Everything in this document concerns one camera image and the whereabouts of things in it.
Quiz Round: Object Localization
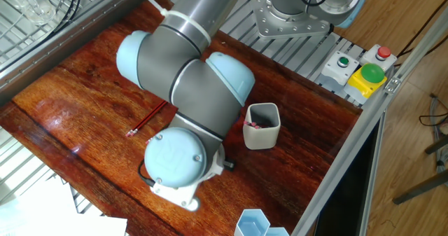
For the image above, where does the white square ceramic pen holder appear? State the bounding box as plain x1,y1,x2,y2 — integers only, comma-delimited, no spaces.
242,102,282,151

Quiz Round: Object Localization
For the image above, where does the light blue hexagonal pen holder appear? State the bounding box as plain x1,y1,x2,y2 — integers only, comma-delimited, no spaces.
233,209,291,236

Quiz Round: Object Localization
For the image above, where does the silver wrist sensor flange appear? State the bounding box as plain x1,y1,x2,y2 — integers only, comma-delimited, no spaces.
206,143,227,177

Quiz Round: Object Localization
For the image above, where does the red-brown wooden board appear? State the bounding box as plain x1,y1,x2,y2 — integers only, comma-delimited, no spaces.
0,0,363,236

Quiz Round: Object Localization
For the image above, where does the grey box small green button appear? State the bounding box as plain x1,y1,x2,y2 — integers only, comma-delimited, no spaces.
318,50,361,92

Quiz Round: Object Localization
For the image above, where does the yellow box big green button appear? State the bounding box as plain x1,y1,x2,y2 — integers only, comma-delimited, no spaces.
344,63,389,105

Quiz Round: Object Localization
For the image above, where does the white paper sheet stack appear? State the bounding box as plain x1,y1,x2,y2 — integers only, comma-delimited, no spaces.
0,172,129,236

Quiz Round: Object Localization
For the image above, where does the grey box red button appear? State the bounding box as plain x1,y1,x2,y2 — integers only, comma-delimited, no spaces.
359,43,398,73

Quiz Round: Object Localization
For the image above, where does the dark furniture leg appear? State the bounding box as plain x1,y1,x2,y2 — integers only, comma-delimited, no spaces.
424,134,448,155
391,168,448,205

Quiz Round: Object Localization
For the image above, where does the clear plastic jar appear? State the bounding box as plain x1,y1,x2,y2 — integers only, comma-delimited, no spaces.
0,0,59,26

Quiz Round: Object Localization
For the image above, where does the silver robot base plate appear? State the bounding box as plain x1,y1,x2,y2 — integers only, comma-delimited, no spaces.
251,0,332,40

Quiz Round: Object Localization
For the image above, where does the grey floor cable bundle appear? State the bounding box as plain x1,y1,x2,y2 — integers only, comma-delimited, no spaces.
418,94,448,167

